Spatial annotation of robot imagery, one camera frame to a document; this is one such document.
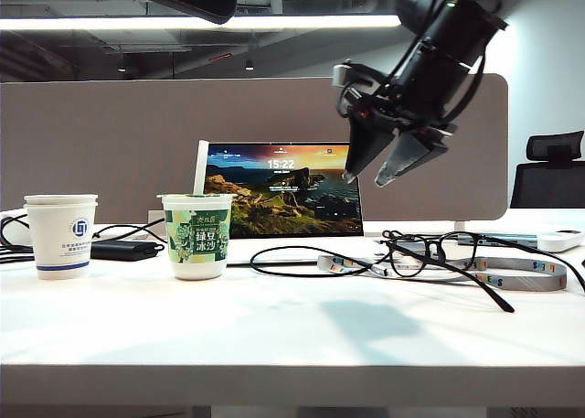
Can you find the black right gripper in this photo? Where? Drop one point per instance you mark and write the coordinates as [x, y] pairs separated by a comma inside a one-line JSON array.
[[388, 111]]

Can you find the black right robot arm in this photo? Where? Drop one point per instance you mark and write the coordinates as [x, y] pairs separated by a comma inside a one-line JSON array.
[[457, 34]]

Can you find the beige fabric desk divider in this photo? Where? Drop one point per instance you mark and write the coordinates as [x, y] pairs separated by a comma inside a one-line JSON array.
[[137, 139]]

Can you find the white laptop with landscape wallpaper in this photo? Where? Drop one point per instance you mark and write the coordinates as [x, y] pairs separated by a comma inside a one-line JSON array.
[[283, 198]]

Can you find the blue grey usb hub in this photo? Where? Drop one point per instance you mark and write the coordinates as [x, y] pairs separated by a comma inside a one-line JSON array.
[[507, 241]]

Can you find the long linear ceiling light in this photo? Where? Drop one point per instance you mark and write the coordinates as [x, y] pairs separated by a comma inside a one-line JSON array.
[[297, 22]]

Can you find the hanging ceiling spotlight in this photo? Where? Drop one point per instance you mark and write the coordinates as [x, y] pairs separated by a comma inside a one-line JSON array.
[[249, 66]]

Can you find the black mesh office chair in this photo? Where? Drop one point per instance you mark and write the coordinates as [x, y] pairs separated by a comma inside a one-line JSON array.
[[548, 185]]

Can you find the white drinking straw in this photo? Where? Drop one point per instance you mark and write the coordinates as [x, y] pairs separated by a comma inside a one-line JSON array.
[[201, 166]]

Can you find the black round eyeglasses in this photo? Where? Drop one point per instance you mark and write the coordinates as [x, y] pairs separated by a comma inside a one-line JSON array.
[[506, 307]]

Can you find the green printed drink cup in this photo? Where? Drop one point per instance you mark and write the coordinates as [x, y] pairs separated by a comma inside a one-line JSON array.
[[196, 264]]

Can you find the black power adapter brick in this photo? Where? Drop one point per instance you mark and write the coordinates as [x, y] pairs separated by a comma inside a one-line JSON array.
[[119, 251]]

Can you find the plain white paper cup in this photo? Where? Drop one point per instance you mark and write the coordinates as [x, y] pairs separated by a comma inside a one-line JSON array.
[[59, 200]]

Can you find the white paper cup blue logo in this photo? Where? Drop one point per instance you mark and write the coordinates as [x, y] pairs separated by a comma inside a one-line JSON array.
[[55, 239]]

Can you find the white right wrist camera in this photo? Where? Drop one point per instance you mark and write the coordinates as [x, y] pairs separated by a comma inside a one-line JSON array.
[[341, 75]]

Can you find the white divider bracket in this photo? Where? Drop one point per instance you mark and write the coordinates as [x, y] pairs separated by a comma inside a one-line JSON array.
[[459, 226]]

